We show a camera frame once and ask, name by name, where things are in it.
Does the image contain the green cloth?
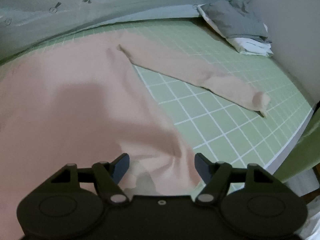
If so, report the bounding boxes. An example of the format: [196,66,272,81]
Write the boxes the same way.
[274,110,320,183]

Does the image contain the beige sweatshirt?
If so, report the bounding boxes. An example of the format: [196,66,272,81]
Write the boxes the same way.
[0,30,271,240]

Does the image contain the folded grey and white clothes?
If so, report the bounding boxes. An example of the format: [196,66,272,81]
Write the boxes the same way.
[197,0,275,55]

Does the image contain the carrot print quilt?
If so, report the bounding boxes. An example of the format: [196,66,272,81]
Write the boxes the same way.
[0,0,260,67]

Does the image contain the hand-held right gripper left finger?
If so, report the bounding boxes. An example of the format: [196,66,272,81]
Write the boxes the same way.
[47,153,130,206]

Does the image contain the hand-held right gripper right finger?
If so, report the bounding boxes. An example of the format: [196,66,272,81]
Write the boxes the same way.
[194,153,275,206]

